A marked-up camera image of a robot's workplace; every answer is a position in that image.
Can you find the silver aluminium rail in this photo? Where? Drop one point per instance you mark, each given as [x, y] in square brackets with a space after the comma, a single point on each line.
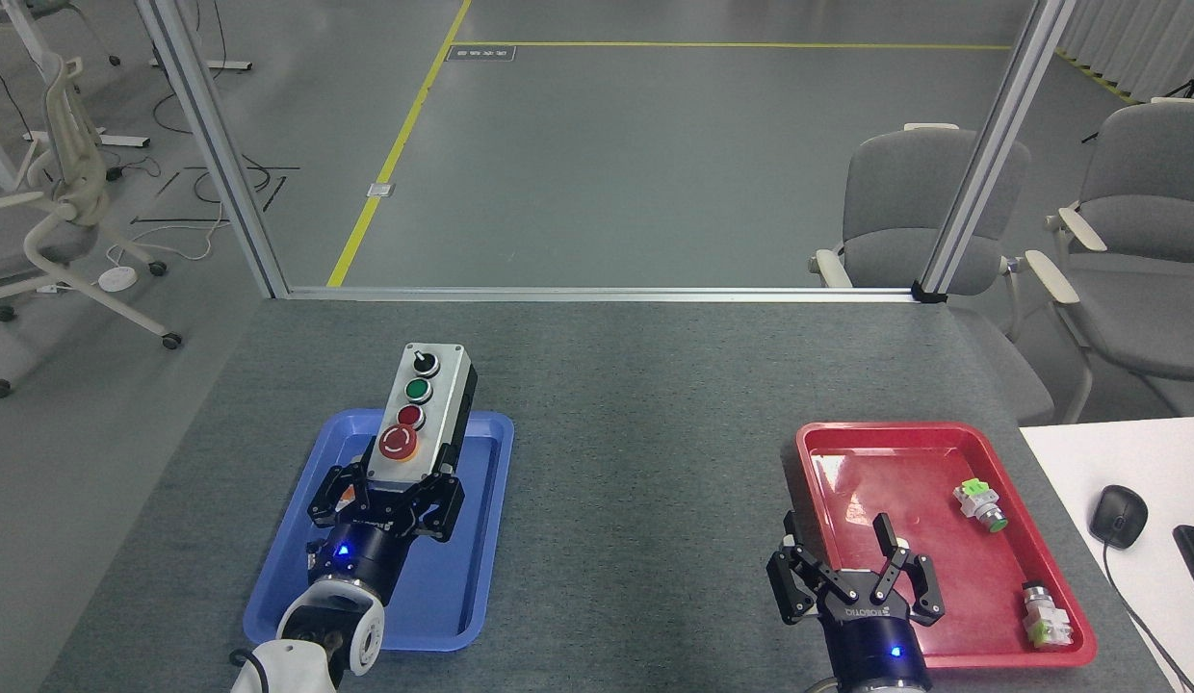
[597, 294]

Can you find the white round floor device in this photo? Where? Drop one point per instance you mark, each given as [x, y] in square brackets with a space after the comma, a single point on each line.
[117, 279]

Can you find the grey armchair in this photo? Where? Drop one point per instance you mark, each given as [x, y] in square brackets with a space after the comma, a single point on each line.
[895, 212]
[1146, 250]

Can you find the dark floor sign plate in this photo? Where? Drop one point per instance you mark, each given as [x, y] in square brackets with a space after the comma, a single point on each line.
[480, 53]

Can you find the silver aluminium post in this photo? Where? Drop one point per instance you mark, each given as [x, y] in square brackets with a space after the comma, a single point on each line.
[992, 154]
[217, 154]

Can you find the red plastic tray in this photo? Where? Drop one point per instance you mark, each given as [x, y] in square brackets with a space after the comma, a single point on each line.
[934, 577]

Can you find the black computer mouse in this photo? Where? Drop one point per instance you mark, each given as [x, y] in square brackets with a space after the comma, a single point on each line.
[1118, 515]

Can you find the silver switch with green base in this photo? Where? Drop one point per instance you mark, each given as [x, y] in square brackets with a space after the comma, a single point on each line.
[1045, 616]

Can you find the white partition curtain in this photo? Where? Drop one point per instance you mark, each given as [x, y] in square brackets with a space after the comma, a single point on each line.
[1146, 43]

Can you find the white office swivel chair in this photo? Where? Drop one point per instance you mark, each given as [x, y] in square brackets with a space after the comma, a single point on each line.
[63, 207]

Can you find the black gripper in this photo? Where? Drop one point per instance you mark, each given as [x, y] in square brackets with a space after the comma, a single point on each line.
[871, 635]
[361, 553]

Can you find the green push button switch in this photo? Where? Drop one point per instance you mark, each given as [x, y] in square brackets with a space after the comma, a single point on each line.
[978, 504]

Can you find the white side table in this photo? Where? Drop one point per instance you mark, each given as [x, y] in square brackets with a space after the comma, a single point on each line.
[1088, 462]

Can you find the grey control box with buttons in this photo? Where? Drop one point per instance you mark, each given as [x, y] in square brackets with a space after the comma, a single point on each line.
[419, 404]

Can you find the silver floor socket plate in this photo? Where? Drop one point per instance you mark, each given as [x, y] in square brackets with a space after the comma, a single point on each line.
[381, 190]

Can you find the blue plastic tray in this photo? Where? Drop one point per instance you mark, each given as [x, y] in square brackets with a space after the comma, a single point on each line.
[462, 577]

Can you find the white desk foot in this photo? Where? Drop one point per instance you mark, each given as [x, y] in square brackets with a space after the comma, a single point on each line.
[106, 140]
[221, 65]

